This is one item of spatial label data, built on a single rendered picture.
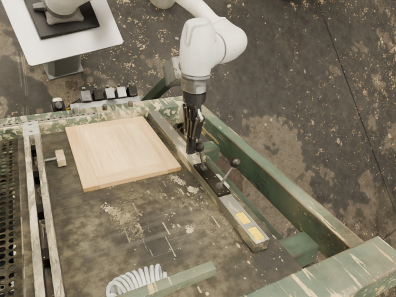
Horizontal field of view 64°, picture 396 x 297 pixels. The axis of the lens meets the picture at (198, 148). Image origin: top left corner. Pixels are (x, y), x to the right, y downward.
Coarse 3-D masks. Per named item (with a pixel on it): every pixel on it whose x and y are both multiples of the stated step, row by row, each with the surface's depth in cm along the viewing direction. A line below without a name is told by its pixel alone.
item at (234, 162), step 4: (232, 160) 108; (236, 160) 108; (232, 164) 108; (236, 164) 108; (232, 168) 109; (228, 172) 110; (224, 180) 111; (216, 184) 112; (220, 184) 111; (220, 188) 110
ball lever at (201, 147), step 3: (198, 144) 113; (201, 144) 113; (198, 147) 113; (201, 147) 113; (195, 150) 114; (198, 150) 113; (201, 150) 113; (201, 153) 116; (201, 156) 117; (201, 159) 117; (201, 162) 118; (201, 165) 121; (201, 168) 120; (204, 168) 119
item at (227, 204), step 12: (156, 120) 155; (168, 132) 145; (180, 144) 137; (180, 156) 133; (192, 156) 129; (192, 168) 124; (216, 204) 111; (228, 204) 106; (228, 216) 104; (240, 228) 98; (252, 240) 93; (264, 240) 93
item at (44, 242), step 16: (32, 128) 134; (32, 144) 130; (32, 160) 119; (32, 176) 107; (32, 192) 100; (48, 192) 101; (32, 208) 94; (48, 208) 94; (32, 224) 88; (48, 224) 89; (32, 240) 84; (48, 240) 84; (32, 256) 79; (48, 256) 80; (48, 272) 80; (48, 288) 76; (64, 288) 76
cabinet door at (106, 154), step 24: (120, 120) 157; (144, 120) 159; (72, 144) 135; (96, 144) 137; (120, 144) 138; (144, 144) 139; (96, 168) 122; (120, 168) 123; (144, 168) 124; (168, 168) 125
